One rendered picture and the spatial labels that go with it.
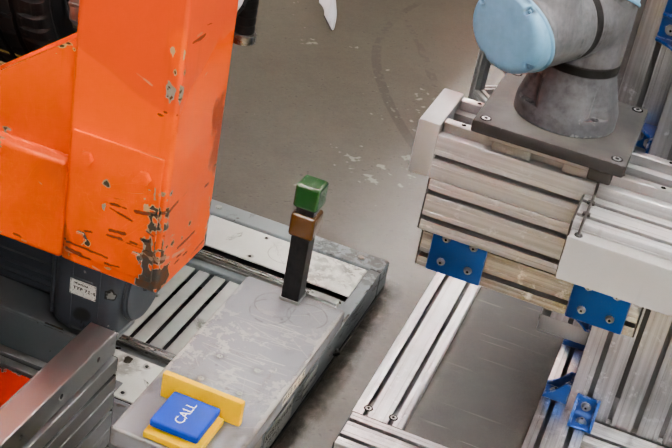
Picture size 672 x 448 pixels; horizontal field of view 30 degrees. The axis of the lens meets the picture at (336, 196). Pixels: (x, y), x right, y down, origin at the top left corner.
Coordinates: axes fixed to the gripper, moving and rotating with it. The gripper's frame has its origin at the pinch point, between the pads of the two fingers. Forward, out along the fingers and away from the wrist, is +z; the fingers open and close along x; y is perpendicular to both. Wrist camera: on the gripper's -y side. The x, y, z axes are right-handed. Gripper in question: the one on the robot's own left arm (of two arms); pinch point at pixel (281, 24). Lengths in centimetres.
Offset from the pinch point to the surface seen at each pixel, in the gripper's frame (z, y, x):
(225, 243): 33, 91, 27
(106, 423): 64, 16, 22
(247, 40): -0.1, 17.7, 9.5
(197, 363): 51, -3, 3
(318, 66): -26, 198, 35
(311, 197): 24.3, 4.1, -7.8
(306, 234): 29.7, 7.4, -7.2
